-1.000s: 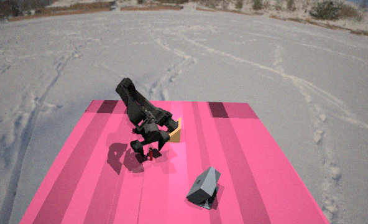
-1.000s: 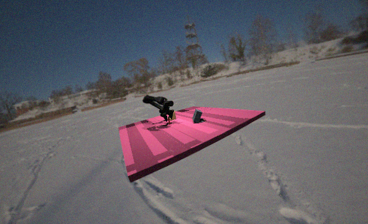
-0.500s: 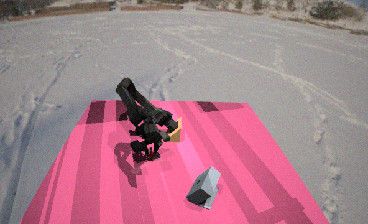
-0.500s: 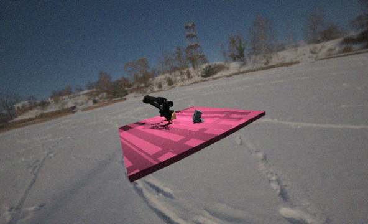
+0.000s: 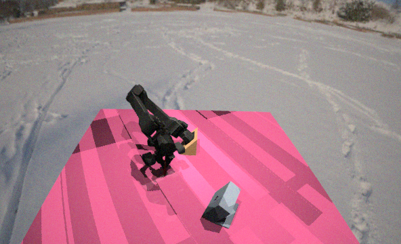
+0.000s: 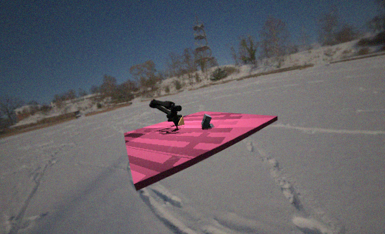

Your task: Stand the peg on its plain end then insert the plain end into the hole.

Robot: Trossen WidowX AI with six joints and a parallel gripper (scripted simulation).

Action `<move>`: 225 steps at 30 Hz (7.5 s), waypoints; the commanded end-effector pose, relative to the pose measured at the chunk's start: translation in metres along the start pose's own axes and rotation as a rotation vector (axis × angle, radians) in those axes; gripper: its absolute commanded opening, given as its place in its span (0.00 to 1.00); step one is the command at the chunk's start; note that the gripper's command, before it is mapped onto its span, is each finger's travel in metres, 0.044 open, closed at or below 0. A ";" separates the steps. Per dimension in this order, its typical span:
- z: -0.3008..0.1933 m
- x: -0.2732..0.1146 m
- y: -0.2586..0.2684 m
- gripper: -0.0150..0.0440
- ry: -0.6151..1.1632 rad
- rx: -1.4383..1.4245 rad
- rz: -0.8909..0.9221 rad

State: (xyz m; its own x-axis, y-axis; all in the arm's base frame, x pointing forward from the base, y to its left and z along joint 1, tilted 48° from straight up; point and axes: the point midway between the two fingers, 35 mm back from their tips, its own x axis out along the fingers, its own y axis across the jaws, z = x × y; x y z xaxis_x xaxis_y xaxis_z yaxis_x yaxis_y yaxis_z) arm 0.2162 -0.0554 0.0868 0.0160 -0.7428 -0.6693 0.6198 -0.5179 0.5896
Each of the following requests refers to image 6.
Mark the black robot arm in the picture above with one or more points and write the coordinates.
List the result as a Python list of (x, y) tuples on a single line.
[(167, 105)]

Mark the grey square panel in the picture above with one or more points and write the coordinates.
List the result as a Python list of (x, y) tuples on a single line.
[(206, 121)]

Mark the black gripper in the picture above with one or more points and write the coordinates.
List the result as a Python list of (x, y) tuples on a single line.
[(175, 118)]

